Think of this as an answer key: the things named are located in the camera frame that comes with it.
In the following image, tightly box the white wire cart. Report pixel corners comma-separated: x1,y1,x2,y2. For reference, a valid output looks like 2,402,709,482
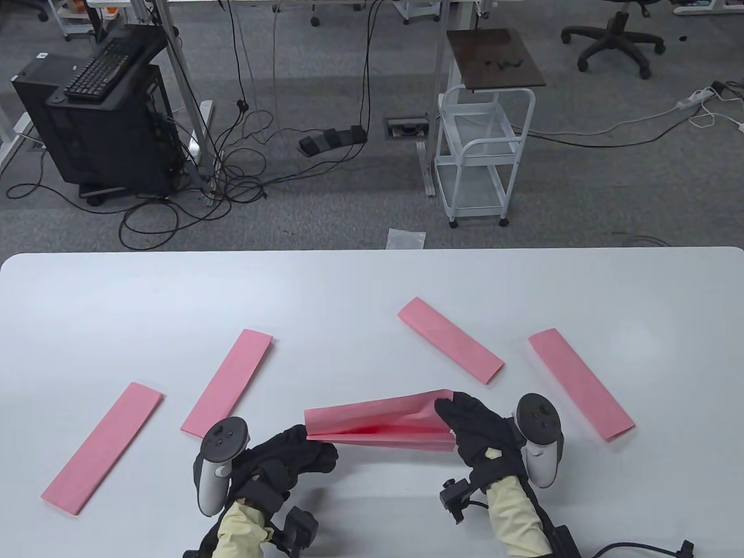
435,84,536,228

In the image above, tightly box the person's left hand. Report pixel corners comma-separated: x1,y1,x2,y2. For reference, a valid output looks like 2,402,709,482
230,424,339,512

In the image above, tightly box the white storage trolley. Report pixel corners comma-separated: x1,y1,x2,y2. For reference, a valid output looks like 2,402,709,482
46,0,102,41

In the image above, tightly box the black foot pedal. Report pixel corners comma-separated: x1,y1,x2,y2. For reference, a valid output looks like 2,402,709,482
298,125,369,156

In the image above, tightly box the black computer tower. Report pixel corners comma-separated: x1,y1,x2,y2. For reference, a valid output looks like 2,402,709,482
12,55,185,201

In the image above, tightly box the white metal desk leg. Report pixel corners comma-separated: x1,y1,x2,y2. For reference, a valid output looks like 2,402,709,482
416,0,455,198

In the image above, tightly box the grey metal desk leg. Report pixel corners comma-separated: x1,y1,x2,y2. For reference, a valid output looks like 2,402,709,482
131,0,217,209

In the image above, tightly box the metal floor socket box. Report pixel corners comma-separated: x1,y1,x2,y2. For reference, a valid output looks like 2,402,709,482
384,116,431,140

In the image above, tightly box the white power strip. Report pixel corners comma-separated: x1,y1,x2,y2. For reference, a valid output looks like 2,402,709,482
676,87,717,112

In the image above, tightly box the clear plastic bag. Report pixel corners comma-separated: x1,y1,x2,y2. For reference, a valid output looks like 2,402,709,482
387,228,427,251

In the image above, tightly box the grey black hand controller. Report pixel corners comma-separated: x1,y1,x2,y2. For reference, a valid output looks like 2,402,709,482
516,394,566,488
194,417,252,518

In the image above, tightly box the black keyboard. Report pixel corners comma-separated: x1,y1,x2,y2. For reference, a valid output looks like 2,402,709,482
64,37,150,99

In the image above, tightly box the dark brown board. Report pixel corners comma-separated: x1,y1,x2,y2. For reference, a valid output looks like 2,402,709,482
446,28,547,94

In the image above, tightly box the person's left forearm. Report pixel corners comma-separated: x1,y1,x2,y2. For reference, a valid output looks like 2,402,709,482
210,500,277,558

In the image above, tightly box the black sensor cable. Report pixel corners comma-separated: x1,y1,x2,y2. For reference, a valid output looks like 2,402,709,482
587,539,696,558

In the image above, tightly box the black forearm sensor box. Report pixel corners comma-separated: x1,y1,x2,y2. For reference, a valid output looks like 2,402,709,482
546,523,582,558

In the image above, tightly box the person's right forearm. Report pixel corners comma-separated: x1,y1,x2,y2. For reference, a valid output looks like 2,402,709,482
485,474,553,558

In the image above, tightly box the black office chair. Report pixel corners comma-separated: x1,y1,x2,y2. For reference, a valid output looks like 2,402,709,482
561,0,666,80

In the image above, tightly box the person's right hand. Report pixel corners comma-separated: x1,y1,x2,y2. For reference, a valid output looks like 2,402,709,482
435,391,527,488

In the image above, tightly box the pink paper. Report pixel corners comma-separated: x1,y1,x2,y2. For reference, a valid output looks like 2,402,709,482
398,297,505,385
180,329,274,442
528,328,636,442
304,388,460,453
41,382,165,517

